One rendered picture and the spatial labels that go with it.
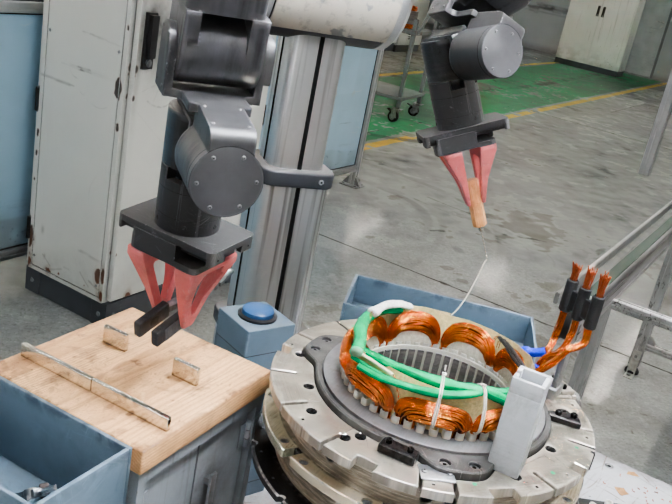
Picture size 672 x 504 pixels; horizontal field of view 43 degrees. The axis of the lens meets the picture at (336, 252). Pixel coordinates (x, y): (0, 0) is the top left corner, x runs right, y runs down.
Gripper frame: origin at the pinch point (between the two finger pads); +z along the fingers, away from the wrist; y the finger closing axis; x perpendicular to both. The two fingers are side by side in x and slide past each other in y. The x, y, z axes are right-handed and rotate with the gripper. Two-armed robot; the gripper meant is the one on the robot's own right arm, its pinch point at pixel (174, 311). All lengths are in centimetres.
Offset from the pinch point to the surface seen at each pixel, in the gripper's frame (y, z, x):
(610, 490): 41, 39, 62
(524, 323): 23, 11, 49
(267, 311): -3.8, 12.1, 25.4
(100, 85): -152, 47, 159
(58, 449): -3.0, 11.5, -10.3
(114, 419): 0.7, 7.5, -7.8
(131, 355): -5.7, 8.6, 1.9
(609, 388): 30, 131, 267
